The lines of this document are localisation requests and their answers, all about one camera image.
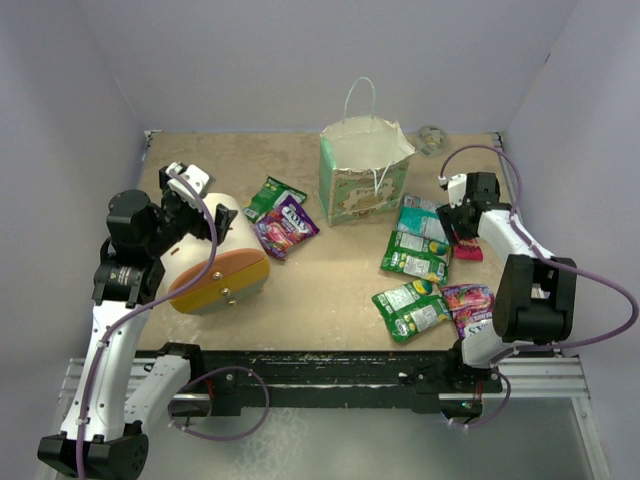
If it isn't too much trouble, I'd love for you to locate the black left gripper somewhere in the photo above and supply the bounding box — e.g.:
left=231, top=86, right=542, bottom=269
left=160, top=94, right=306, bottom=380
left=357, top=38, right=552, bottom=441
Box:
left=144, top=172, right=235, bottom=256

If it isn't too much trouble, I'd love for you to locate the red candy packet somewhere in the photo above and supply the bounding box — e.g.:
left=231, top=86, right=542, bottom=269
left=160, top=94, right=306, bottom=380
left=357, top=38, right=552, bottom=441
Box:
left=453, top=239, right=484, bottom=262

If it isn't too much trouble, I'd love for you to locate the teal snack packet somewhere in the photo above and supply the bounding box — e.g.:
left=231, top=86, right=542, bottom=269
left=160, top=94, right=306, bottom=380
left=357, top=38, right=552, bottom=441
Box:
left=396, top=193, right=449, bottom=245

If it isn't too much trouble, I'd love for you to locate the green paper gift bag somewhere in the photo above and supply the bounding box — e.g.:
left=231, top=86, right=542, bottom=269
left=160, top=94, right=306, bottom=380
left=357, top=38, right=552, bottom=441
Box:
left=318, top=89, right=416, bottom=226

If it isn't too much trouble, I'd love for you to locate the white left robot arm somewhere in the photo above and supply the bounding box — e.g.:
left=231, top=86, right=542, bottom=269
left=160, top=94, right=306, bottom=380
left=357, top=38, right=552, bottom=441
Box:
left=37, top=162, right=237, bottom=479

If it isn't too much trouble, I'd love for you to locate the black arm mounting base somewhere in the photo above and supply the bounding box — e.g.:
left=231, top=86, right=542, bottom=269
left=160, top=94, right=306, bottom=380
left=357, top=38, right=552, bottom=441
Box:
left=127, top=342, right=504, bottom=419

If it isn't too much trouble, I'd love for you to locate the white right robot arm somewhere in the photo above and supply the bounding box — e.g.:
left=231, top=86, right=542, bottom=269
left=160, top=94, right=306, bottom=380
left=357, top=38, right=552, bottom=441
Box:
left=436, top=172, right=576, bottom=391

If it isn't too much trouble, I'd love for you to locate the purple Fox's bag left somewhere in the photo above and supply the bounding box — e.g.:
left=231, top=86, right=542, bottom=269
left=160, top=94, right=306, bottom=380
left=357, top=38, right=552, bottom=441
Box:
left=253, top=195, right=320, bottom=260

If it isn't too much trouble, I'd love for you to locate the purple fox's bag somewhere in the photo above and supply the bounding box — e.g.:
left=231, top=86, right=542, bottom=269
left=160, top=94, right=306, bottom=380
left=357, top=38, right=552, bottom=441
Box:
left=253, top=195, right=320, bottom=260
left=442, top=284, right=495, bottom=339

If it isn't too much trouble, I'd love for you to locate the purple Fox's bag right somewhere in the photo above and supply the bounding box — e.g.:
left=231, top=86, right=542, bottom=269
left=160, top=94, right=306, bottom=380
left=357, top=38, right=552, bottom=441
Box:
left=442, top=284, right=495, bottom=339

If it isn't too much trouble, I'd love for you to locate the green snack packet left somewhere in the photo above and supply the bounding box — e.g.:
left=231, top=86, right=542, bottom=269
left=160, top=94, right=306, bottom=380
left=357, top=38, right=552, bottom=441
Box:
left=244, top=176, right=308, bottom=224

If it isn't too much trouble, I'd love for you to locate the green snack packet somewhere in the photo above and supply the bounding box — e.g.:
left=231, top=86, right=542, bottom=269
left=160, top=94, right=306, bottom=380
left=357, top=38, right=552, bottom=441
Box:
left=380, top=230, right=451, bottom=286
left=371, top=279, right=452, bottom=344
left=244, top=176, right=308, bottom=224

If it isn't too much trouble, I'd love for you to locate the white orange toy drawer box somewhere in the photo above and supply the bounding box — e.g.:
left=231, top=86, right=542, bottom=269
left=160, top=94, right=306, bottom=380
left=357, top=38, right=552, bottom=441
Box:
left=161, top=212, right=270, bottom=315

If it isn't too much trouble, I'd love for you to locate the green snack packet upper right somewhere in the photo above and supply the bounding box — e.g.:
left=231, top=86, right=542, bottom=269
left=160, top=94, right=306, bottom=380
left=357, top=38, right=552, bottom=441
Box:
left=380, top=230, right=451, bottom=286

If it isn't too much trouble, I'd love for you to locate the clear tape roll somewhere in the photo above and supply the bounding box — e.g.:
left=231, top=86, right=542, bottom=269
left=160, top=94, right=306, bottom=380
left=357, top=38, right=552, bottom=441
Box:
left=416, top=125, right=448, bottom=157

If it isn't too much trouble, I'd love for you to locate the green snack packet lower right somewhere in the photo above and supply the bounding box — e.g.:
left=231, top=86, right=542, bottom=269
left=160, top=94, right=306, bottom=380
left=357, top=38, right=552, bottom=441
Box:
left=371, top=279, right=452, bottom=344

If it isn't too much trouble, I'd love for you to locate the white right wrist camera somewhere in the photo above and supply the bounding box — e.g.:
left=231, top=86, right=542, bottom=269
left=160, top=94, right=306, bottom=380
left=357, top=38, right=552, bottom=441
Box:
left=438, top=174, right=467, bottom=208

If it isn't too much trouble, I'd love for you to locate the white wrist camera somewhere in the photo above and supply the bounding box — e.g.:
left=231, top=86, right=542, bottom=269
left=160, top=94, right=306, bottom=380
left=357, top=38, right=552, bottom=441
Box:
left=159, top=162, right=216, bottom=211
left=438, top=174, right=467, bottom=208

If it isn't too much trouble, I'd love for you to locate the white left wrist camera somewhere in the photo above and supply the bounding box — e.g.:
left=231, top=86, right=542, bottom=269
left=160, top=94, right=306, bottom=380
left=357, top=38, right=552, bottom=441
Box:
left=159, top=162, right=216, bottom=211

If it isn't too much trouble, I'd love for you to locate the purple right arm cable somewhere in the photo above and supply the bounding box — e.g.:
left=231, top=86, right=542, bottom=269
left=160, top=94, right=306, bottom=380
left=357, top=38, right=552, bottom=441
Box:
left=438, top=144, right=640, bottom=364

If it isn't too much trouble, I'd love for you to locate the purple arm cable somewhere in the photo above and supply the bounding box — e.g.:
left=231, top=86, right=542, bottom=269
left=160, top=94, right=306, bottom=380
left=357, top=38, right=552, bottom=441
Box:
left=438, top=144, right=640, bottom=364
left=74, top=169, right=220, bottom=480

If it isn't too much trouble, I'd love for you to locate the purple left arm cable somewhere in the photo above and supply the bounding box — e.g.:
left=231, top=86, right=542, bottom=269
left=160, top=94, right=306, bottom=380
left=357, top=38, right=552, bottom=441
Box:
left=74, top=169, right=220, bottom=480

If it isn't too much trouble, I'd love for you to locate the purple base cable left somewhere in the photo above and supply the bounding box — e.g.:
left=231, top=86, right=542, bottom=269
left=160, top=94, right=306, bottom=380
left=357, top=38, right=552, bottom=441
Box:
left=166, top=366, right=271, bottom=442

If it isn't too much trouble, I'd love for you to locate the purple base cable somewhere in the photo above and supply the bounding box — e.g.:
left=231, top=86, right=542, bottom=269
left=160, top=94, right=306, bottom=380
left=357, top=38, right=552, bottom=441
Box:
left=446, top=369, right=512, bottom=430
left=166, top=366, right=271, bottom=442

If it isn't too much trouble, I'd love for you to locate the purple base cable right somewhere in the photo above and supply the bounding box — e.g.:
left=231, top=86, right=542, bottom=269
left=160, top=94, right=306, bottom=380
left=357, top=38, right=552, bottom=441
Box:
left=446, top=369, right=512, bottom=430

